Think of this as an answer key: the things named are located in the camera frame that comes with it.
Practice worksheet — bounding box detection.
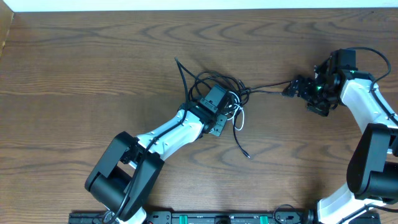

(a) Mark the black left camera cable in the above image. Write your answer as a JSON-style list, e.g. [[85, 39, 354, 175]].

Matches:
[[108, 56, 218, 224]]

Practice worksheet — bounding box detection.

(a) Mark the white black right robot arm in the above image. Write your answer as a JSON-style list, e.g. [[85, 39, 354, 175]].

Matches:
[[282, 47, 397, 223]]

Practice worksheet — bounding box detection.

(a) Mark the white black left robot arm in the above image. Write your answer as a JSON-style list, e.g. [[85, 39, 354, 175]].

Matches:
[[85, 85, 238, 223]]

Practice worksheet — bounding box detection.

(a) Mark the black USB cable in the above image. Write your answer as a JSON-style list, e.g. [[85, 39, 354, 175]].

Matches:
[[188, 70, 295, 159]]

